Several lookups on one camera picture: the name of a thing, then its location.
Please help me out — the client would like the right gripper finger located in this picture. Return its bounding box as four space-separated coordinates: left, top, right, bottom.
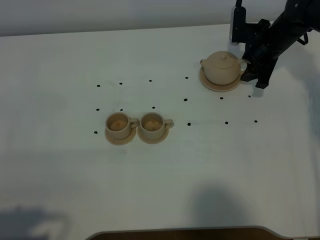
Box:
255 57 277 89
240 59 257 82

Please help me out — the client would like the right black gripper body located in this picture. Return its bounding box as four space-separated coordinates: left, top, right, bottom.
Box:
232 7 283 67

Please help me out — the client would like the beige ceramic teapot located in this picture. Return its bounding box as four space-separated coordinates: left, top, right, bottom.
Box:
200 51 250 86

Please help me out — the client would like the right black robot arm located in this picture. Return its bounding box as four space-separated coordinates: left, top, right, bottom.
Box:
229 0 320 89

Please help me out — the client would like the beige teapot saucer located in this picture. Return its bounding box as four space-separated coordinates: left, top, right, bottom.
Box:
199 67 241 93

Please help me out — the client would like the right beige teacup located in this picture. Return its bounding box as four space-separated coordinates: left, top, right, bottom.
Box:
139 112 174 140

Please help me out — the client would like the beige teacup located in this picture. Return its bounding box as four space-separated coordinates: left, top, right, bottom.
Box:
139 112 174 140
105 112 140 141

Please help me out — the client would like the right beige cup saucer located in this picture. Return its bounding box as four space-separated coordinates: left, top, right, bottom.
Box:
137 127 169 145

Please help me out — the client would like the beige cup saucer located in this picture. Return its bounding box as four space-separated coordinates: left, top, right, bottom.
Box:
104 128 137 146
137 127 169 145

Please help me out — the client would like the left beige teacup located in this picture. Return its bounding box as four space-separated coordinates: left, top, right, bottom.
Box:
105 112 140 141

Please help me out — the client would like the left beige cup saucer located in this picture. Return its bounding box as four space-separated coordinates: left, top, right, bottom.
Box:
104 128 137 146

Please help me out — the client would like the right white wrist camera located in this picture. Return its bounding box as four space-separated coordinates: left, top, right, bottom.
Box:
229 7 239 46

